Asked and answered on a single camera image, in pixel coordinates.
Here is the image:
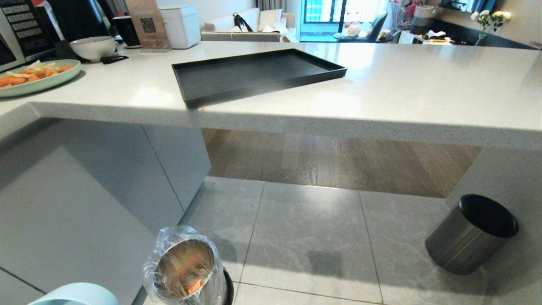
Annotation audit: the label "black rectangular tray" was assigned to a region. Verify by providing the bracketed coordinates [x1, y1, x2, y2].
[171, 48, 348, 109]

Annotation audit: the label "steel trash bin with liner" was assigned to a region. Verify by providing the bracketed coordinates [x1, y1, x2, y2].
[143, 225, 234, 305]

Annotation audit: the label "steel bin with black lid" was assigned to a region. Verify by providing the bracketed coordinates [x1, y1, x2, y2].
[425, 194, 519, 275]

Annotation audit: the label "orange and yellow food scraps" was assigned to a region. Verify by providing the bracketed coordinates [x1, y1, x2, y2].
[0, 60, 75, 89]

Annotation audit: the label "white sofa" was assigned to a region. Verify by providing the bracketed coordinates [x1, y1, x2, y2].
[201, 8, 296, 42]

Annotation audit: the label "black bag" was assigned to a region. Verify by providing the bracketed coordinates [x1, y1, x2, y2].
[232, 12, 254, 33]

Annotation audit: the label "white boxy appliance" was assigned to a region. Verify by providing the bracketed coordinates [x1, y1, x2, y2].
[159, 5, 201, 50]

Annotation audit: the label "dark chair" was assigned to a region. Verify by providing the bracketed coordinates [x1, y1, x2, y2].
[338, 12, 388, 43]

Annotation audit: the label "brown paper sign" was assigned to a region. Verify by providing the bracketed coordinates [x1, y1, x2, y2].
[124, 0, 171, 53]

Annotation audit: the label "black cup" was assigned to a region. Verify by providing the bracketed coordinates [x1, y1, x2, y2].
[112, 16, 141, 48]

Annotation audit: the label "white ceramic bowl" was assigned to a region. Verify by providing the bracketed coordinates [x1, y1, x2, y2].
[69, 36, 116, 63]

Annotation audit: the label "pale green plate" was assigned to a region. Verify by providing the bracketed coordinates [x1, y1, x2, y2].
[0, 59, 82, 98]

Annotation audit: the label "pale blue round object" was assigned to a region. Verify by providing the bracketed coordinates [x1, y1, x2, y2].
[28, 283, 121, 305]

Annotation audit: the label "white flowers in vase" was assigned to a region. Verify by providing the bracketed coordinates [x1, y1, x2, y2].
[470, 9, 512, 46]

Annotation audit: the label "microwave oven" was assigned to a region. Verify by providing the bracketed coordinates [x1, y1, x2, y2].
[0, 0, 57, 72]

